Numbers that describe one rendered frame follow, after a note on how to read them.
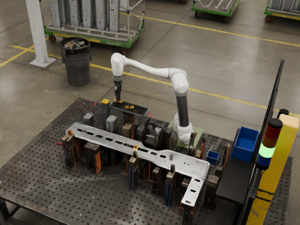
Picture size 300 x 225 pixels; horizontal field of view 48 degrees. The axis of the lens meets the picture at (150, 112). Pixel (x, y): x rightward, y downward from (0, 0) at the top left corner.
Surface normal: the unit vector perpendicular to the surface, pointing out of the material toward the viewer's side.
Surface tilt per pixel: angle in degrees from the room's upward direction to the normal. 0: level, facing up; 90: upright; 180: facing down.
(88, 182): 0
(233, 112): 0
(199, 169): 0
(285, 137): 90
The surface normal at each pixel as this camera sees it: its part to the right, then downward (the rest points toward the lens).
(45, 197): 0.04, -0.81
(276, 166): -0.44, 0.51
